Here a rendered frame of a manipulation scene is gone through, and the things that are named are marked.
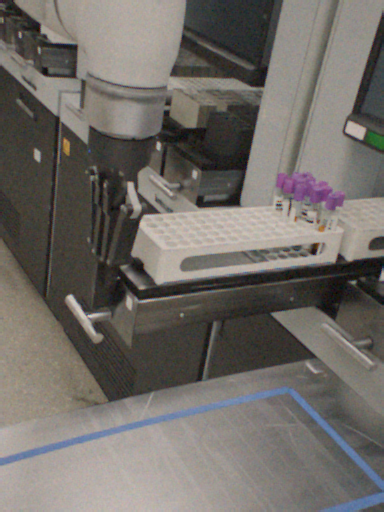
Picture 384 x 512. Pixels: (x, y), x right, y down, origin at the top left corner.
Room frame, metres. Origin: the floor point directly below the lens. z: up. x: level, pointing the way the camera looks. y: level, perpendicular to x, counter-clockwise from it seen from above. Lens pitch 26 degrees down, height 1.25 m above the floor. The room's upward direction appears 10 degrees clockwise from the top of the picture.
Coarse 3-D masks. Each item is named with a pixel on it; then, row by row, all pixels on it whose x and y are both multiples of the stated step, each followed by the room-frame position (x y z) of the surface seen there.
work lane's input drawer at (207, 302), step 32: (128, 288) 0.79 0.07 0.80; (160, 288) 0.79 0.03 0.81; (192, 288) 0.82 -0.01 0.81; (224, 288) 0.84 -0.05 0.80; (256, 288) 0.86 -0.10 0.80; (288, 288) 0.89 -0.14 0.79; (320, 288) 0.93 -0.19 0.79; (96, 320) 0.80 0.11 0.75; (128, 320) 0.78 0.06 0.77; (160, 320) 0.78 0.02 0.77; (192, 320) 0.81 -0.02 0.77; (224, 320) 0.84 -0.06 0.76
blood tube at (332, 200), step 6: (330, 198) 0.95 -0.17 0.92; (336, 198) 0.95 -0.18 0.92; (330, 204) 0.94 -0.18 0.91; (336, 204) 0.95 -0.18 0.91; (324, 210) 0.95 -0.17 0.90; (330, 210) 0.95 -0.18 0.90; (324, 216) 0.95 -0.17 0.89; (330, 216) 0.95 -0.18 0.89; (324, 222) 0.95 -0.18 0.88; (318, 228) 0.95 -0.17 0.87; (324, 228) 0.95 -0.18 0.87; (312, 246) 0.95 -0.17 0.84; (318, 246) 0.95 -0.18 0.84; (312, 252) 0.95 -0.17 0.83; (318, 252) 0.95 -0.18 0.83
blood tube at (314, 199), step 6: (312, 192) 0.97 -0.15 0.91; (318, 192) 0.96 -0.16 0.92; (312, 198) 0.96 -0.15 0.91; (318, 198) 0.96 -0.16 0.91; (312, 204) 0.96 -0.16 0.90; (318, 204) 0.97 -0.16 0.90; (312, 210) 0.96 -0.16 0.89; (306, 216) 0.97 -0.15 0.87; (312, 216) 0.96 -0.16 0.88; (306, 222) 0.97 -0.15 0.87; (312, 222) 0.96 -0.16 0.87; (306, 246) 0.96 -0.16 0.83
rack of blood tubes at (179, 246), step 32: (160, 224) 0.88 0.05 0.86; (192, 224) 0.90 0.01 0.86; (224, 224) 0.92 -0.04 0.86; (256, 224) 0.94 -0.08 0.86; (288, 224) 0.96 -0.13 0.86; (160, 256) 0.80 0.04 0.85; (192, 256) 0.91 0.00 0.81; (224, 256) 0.93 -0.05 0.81; (256, 256) 0.95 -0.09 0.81; (288, 256) 0.93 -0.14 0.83; (320, 256) 0.94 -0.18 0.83
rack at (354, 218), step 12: (348, 204) 1.08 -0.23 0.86; (360, 204) 1.09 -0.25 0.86; (372, 204) 1.09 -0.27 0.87; (348, 216) 1.03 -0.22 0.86; (360, 216) 1.03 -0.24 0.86; (372, 216) 1.04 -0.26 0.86; (348, 228) 0.99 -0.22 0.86; (360, 228) 0.98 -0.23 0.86; (372, 228) 0.99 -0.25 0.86; (348, 240) 0.98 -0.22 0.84; (360, 240) 0.98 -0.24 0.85; (372, 240) 1.08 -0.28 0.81; (348, 252) 0.98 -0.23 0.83; (360, 252) 0.98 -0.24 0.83; (372, 252) 1.00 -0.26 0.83
